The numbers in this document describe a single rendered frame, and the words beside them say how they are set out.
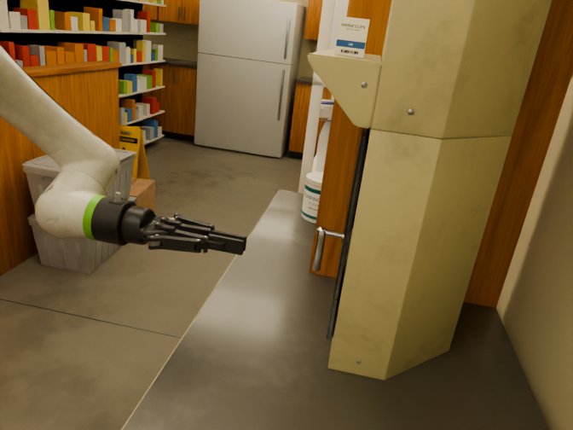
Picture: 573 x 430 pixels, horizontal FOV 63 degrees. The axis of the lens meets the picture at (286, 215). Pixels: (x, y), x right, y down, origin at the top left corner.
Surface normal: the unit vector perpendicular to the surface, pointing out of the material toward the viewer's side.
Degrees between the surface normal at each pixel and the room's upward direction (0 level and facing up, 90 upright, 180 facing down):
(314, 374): 0
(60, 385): 0
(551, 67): 90
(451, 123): 90
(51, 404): 0
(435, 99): 90
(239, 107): 90
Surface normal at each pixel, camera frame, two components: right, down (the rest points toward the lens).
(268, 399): 0.11, -0.92
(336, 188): -0.18, 0.35
